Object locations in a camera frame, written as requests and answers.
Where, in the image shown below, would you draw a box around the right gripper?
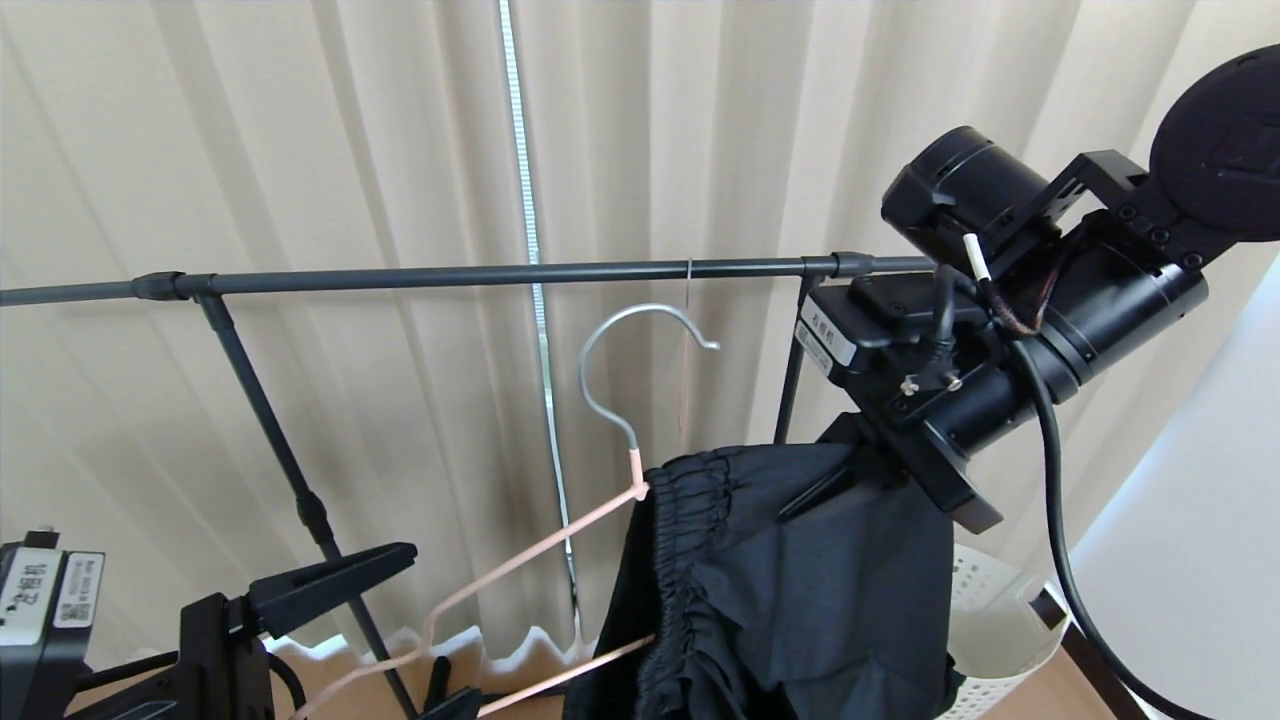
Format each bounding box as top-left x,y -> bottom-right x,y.
776,345 -> 1079,536

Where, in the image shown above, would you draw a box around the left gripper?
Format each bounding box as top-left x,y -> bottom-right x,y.
60,543 -> 486,720

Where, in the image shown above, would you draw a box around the black shorts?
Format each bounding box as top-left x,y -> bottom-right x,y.
565,440 -> 966,720

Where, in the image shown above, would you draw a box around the pink clothes hanger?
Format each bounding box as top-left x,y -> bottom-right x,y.
678,258 -> 696,456
290,303 -> 721,720

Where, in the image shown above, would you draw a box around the white laundry basket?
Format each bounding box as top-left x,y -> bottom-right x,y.
935,545 -> 1071,720

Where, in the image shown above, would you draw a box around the black clothes rack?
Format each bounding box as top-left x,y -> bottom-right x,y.
0,252 -> 936,720

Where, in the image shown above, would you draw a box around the beige curtain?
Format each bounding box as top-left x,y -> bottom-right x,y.
0,0 -> 1280,673

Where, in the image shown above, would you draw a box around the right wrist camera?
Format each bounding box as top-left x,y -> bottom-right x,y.
797,272 -> 1001,406

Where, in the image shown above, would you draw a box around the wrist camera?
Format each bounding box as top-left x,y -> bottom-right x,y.
797,272 -> 1001,406
0,530 -> 106,720

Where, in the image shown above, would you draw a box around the black cable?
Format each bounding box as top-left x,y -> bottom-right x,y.
925,262 -> 1216,720

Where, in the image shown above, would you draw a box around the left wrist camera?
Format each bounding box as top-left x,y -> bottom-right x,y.
0,530 -> 106,720

